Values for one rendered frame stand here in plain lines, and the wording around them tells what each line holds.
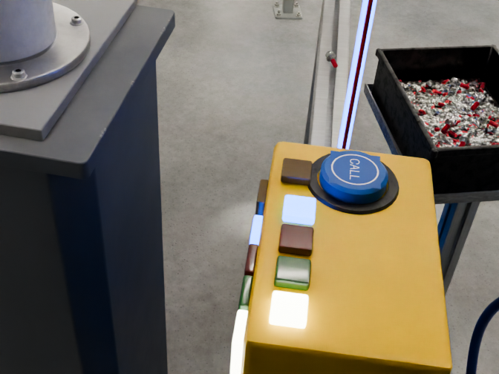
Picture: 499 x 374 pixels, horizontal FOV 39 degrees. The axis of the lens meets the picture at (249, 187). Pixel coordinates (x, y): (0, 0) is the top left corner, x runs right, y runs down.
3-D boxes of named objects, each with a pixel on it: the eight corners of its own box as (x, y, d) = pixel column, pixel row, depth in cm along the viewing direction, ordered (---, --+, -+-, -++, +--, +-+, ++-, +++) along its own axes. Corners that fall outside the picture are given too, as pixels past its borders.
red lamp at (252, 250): (252, 306, 41) (255, 272, 39) (241, 306, 41) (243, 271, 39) (256, 278, 42) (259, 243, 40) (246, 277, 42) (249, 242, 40)
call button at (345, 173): (385, 215, 41) (390, 193, 40) (316, 207, 41) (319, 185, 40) (383, 171, 44) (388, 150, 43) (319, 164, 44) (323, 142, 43)
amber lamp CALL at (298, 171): (310, 186, 42) (311, 179, 41) (279, 182, 42) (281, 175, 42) (311, 168, 43) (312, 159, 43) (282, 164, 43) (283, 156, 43)
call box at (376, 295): (410, 476, 40) (457, 367, 33) (232, 450, 40) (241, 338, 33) (399, 266, 52) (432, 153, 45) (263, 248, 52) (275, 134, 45)
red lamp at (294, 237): (311, 257, 38) (312, 249, 37) (277, 253, 38) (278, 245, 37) (312, 234, 39) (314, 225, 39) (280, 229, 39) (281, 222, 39)
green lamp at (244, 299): (246, 340, 39) (249, 306, 37) (235, 339, 39) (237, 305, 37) (251, 309, 40) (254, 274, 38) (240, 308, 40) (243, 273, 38)
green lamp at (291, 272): (308, 292, 36) (310, 284, 35) (272, 287, 36) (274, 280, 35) (310, 266, 37) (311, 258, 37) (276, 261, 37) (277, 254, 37)
